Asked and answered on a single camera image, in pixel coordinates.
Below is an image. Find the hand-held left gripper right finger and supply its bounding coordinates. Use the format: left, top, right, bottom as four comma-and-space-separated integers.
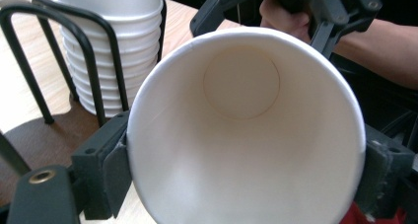
355, 124, 416, 220

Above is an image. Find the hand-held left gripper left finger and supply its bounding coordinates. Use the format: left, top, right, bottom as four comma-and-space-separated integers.
70, 111, 133, 221

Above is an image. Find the dark wire cup holder rack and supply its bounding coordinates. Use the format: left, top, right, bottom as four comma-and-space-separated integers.
0, 0, 168, 208

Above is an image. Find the stack of white paper cups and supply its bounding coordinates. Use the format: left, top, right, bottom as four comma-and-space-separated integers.
48, 0, 165, 118

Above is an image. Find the single white paper cup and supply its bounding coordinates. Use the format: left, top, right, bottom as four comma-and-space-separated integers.
125, 26, 367, 224

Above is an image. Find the red cloth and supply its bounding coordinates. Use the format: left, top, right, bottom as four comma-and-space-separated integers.
339, 199, 407, 224

